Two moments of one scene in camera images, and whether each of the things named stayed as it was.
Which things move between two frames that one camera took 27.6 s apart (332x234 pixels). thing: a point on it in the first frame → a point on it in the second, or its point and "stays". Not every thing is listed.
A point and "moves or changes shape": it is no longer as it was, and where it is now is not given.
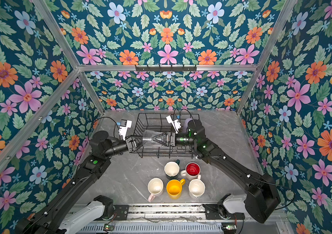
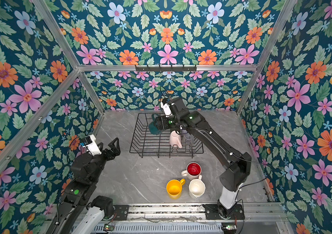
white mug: x=197 y=187 stays
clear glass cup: x=151 y=139 moves or changes shape
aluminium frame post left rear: x=65 y=47 stays
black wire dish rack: x=155 y=135 stays
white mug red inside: x=192 y=171 stays
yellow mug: x=174 y=187 stays
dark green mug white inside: x=172 y=168 → x=152 y=127
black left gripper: x=130 y=147 → x=116 y=151
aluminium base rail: x=183 y=219 stays
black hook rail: x=172 y=68 stays
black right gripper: x=172 y=139 → x=162 y=121
